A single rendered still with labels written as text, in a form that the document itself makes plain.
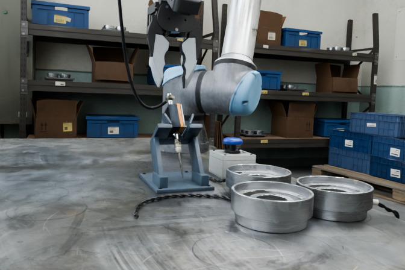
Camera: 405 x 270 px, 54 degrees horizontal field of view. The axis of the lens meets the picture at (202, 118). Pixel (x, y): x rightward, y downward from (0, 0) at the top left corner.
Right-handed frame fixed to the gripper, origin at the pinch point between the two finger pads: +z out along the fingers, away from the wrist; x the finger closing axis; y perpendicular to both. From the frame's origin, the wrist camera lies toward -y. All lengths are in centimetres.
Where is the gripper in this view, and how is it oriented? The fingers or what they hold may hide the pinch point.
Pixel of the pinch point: (173, 80)
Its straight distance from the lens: 71.8
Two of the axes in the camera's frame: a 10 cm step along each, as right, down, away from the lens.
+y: -3.7, -0.8, 9.3
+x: -9.3, -0.1, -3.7
